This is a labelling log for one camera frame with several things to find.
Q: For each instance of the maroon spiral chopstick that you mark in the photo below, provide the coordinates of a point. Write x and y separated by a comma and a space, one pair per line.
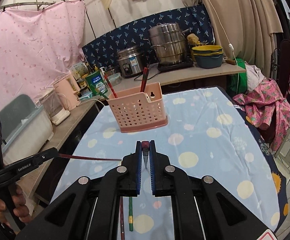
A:
122, 219

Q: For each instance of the bright red dotted chopstick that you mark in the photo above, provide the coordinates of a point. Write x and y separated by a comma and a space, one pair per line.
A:
111, 87

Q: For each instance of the green chopstick gold band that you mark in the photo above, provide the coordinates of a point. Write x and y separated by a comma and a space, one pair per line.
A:
130, 216

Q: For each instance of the green labelled box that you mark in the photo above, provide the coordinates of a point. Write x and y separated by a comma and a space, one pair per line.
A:
97, 80

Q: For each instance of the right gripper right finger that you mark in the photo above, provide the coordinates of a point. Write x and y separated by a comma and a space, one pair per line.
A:
170, 181

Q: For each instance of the bright red faceted chopstick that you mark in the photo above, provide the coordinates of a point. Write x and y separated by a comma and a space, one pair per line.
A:
143, 79

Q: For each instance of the dark maroon chopstick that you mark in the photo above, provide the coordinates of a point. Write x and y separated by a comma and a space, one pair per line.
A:
86, 158

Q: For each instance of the dark red chopstick brown band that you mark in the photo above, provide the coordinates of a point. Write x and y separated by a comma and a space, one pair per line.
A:
145, 145

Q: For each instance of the beige curtain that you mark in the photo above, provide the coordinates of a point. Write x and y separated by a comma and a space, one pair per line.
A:
244, 28

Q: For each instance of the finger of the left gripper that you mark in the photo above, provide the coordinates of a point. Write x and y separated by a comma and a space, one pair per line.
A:
24, 166

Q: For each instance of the silver rice cooker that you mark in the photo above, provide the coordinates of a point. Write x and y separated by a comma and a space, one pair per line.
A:
132, 61

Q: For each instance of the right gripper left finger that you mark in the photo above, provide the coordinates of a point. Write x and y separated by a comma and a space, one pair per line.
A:
105, 193

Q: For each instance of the pink floral cloth heap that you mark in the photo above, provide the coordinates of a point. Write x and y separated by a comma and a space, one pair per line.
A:
265, 105

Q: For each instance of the light blue patterned tablecloth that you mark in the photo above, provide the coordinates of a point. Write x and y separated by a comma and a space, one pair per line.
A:
206, 134

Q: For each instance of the navy patterned backsplash cloth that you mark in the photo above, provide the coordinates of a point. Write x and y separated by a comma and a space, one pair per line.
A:
102, 52

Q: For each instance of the white storage box teal lid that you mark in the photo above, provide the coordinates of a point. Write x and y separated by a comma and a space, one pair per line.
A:
25, 129

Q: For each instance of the pink perforated utensil basket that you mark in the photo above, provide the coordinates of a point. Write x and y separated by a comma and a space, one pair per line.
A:
137, 111

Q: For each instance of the stainless steel steamer pot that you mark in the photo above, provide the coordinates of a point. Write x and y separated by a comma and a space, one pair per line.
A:
169, 42

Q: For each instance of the pink dotted curtain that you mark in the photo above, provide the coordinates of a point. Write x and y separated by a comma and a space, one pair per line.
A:
38, 47

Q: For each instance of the blue and yellow stacked bowls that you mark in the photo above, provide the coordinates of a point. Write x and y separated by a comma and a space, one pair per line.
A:
208, 56

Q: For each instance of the pink electric kettle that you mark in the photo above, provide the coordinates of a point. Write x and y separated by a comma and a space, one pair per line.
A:
67, 89

